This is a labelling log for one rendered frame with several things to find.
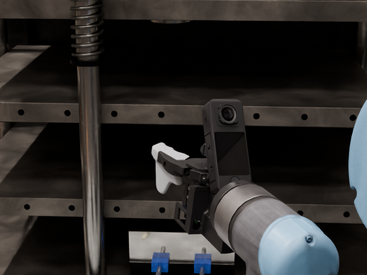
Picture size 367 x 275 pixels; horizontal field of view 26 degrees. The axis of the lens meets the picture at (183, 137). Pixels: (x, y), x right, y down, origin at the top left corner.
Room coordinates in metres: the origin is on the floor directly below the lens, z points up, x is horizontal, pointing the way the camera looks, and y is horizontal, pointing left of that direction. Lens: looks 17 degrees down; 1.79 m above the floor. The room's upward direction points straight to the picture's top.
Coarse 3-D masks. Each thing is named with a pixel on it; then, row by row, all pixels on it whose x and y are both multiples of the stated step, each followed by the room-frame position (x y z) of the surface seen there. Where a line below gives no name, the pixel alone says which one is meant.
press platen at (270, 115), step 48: (48, 48) 2.57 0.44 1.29; (144, 48) 2.57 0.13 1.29; (192, 48) 2.57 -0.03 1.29; (240, 48) 2.57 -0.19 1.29; (0, 96) 1.94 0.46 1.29; (48, 96) 1.94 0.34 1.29; (144, 96) 1.94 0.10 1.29; (192, 96) 1.94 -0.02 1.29; (240, 96) 1.94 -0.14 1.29; (288, 96) 1.94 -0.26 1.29; (336, 96) 1.94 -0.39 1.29
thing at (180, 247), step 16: (144, 224) 1.89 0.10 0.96; (160, 224) 1.89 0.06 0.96; (176, 224) 1.89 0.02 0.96; (144, 240) 1.85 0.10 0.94; (160, 240) 1.85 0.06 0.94; (176, 240) 1.84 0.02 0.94; (192, 240) 1.84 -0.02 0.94; (144, 256) 1.85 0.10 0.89; (160, 256) 1.85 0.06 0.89; (176, 256) 1.84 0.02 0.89; (192, 256) 1.84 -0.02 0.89; (208, 256) 1.84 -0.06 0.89; (224, 256) 1.84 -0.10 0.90; (144, 272) 1.85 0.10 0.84; (176, 272) 1.84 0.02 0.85; (192, 272) 1.84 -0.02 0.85; (224, 272) 1.84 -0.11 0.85
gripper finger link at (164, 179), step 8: (160, 144) 1.00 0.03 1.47; (152, 152) 0.99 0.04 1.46; (168, 152) 0.96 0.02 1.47; (176, 152) 0.97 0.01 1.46; (160, 168) 0.97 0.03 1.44; (160, 176) 0.97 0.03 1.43; (168, 176) 0.96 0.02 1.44; (176, 176) 0.94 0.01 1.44; (160, 184) 0.97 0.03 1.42; (168, 184) 0.96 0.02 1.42; (176, 184) 0.94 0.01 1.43; (160, 192) 0.97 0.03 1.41
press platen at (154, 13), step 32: (0, 0) 1.91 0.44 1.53; (32, 0) 1.91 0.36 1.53; (64, 0) 1.90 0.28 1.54; (128, 0) 1.89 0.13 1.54; (160, 0) 1.89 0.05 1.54; (192, 0) 1.88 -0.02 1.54; (224, 0) 1.88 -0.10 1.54; (256, 0) 1.87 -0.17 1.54; (288, 0) 1.87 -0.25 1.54; (320, 0) 1.87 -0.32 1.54; (352, 0) 1.87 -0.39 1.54
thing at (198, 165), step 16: (192, 160) 0.92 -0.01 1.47; (192, 176) 0.89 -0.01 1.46; (208, 176) 0.89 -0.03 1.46; (192, 192) 0.89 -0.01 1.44; (208, 192) 0.89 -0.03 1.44; (224, 192) 0.83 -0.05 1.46; (176, 208) 0.92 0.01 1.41; (192, 208) 0.88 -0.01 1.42; (208, 208) 0.89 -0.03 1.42; (192, 224) 0.88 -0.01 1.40; (208, 224) 0.87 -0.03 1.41; (208, 240) 0.86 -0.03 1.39
